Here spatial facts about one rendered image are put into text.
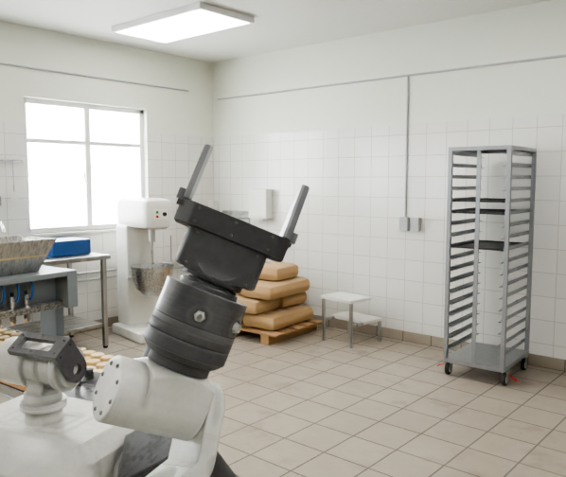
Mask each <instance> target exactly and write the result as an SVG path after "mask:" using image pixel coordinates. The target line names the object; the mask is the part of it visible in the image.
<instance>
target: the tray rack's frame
mask: <svg viewBox="0 0 566 477"><path fill-rule="evenodd" d="M513 150H516V151H524V152H536V149H533V148H527V147H520V146H513V145H505V146H478V147H451V148H449V162H448V199H447V237H446V275H445V313H444V351H443V362H445V365H446V363H447V362H449V363H450V370H452V364H453V363H455V364H461V365H465V366H470V367H475V368H481V369H485V370H490V371H496V372H501V373H502V374H503V373H504V372H506V381H508V377H509V376H508V375H507V374H509V371H510V369H509V368H511V367H512V366H513V365H515V364H516V363H517V362H519V361H522V359H523V358H525V366H527V357H529V356H528V351H524V350H523V349H517V348H515V349H513V350H512V351H510V352H509V353H507V354H506V355H505V351H506V350H507V349H508V348H510V347H506V319H507V292H508V265H509V238H510V210H511V184H512V156H513ZM453 151H457V152H466V153H477V177H476V209H475V241H474V273H473V305H472V337H471V343H469V344H467V345H465V346H463V347H462V348H460V349H458V350H456V351H454V352H453V353H451V354H450V355H449V350H448V349H447V345H448V344H449V338H448V334H449V328H448V322H449V320H450V316H448V312H449V311H450V305H448V303H449V300H450V294H449V289H450V283H451V282H449V278H451V271H449V267H450V266H451V260H450V255H451V248H450V244H451V237H450V233H451V210H452V202H451V198H452V190H451V187H452V178H451V176H452V175H453V168H452V167H451V163H453V155H452V152H453ZM488 153H507V167H506V195H505V223H504V278H503V305H502V333H501V346H497V345H494V344H483V343H477V342H476V343H475V341H476V309H477V277H478V246H479V215H480V183H481V154H488ZM500 354H501V358H500V359H499V358H497V357H498V356H500Z"/></svg>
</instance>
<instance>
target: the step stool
mask: <svg viewBox="0 0 566 477"><path fill-rule="evenodd" d="M321 298H322V341H325V340H326V320H330V319H335V318H338V319H342V320H347V334H349V348H353V327H360V326H364V325H368V324H373V323H377V322H378V342H381V321H382V318H380V317H377V316H372V315H367V314H363V313H358V312H354V311H353V304H354V303H359V302H363V301H368V300H372V297H370V296H364V295H359V294H355V293H349V292H344V291H338V292H334V293H328V294H322V295H321ZM326 299H328V300H333V301H338V302H343V303H347V304H349V311H344V312H339V313H334V314H332V315H331V316H328V317H326ZM353 322H354V323H358V324H353Z"/></svg>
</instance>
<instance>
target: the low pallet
mask: <svg viewBox="0 0 566 477"><path fill-rule="evenodd" d="M320 324H322V320H318V319H313V318H311V319H308V320H306V321H303V322H300V323H297V324H294V325H290V326H287V327H282V328H280V329H277V330H274V331H271V330H267V329H261V328H256V327H247V326H246V325H244V323H243V319H242V321H241V324H240V325H241V331H240V333H237V335H236V337H238V336H242V335H245V334H248V333H255V334H260V343H261V344H263V345H272V344H275V343H278V342H281V341H284V340H287V339H290V338H292V337H295V336H298V335H301V334H304V333H308V332H311V331H314V330H316V329H317V325H320Z"/></svg>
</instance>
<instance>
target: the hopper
mask: <svg viewBox="0 0 566 477"><path fill-rule="evenodd" d="M56 240H57V239H56V238H42V237H32V236H21V235H14V236H2V237H0V276H7V275H15V274H28V273H35V272H39V270H40V269H41V267H42V265H43V263H44V261H45V259H46V257H47V255H48V254H49V252H50V250H51V248H52V246H53V245H54V243H55V241H56Z"/></svg>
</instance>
